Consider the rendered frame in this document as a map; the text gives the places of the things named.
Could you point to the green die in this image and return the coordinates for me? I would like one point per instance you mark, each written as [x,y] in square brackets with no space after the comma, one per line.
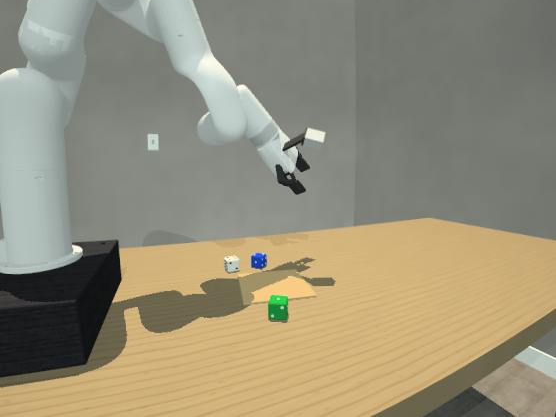
[278,307]

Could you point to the light orange flat mat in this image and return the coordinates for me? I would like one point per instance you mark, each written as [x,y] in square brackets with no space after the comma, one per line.
[257,287]

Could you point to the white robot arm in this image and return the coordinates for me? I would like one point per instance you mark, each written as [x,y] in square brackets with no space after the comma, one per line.
[34,198]

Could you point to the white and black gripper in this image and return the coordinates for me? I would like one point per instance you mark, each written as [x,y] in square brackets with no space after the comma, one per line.
[280,161]

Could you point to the blue die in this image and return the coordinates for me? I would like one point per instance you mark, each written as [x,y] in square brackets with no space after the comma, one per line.
[259,260]

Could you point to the white die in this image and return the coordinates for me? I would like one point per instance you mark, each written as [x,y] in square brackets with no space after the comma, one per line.
[231,263]

